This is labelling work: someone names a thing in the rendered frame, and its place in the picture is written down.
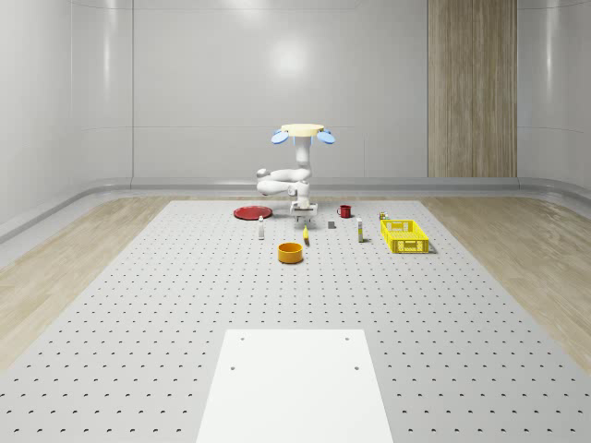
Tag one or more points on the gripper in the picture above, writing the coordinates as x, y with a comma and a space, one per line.
303, 208

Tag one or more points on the red mug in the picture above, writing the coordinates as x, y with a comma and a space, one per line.
345, 212

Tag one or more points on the drone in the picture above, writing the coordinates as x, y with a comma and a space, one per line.
302, 130

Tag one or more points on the yellow bowl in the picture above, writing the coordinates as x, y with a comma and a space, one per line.
290, 256

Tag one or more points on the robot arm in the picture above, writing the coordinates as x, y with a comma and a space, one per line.
286, 175

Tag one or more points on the yellow basket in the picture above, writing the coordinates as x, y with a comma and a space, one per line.
408, 247

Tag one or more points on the banana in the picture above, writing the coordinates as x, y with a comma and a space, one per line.
305, 235

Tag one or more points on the small white bottle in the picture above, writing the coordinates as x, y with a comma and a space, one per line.
261, 231

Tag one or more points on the white board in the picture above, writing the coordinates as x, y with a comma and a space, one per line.
295, 392

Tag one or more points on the yellow and white box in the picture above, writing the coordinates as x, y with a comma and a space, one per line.
359, 231

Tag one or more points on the red plate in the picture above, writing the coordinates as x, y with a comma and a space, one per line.
251, 213

